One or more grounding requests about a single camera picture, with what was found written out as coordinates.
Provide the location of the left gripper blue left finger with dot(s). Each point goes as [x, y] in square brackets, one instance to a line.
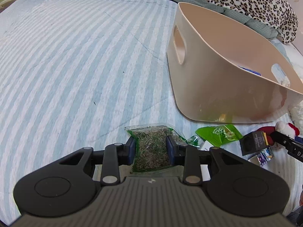
[116, 155]

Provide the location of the hello kitty plush toy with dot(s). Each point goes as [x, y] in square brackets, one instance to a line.
[287, 129]

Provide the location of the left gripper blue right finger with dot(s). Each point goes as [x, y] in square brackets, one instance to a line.
[186, 156]

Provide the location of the black small box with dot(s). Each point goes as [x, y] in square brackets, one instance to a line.
[255, 142]

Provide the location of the green dried herb packet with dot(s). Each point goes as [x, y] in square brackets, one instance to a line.
[151, 150]

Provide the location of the green snack packet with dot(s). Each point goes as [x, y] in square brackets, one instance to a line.
[219, 135]

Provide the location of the beige plastic storage bin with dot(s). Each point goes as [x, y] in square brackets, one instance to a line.
[204, 54]

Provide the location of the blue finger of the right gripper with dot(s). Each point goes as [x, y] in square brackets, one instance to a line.
[293, 147]

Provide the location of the colourful small card pack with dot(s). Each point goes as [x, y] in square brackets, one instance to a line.
[263, 157]

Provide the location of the white fluffy plush toy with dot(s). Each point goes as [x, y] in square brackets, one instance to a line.
[296, 115]

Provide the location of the blue tissue box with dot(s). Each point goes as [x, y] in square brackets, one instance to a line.
[251, 71]

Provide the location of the white small packet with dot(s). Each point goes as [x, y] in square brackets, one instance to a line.
[206, 146]

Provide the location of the striped blue bed sheet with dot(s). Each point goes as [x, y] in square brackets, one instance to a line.
[76, 73]

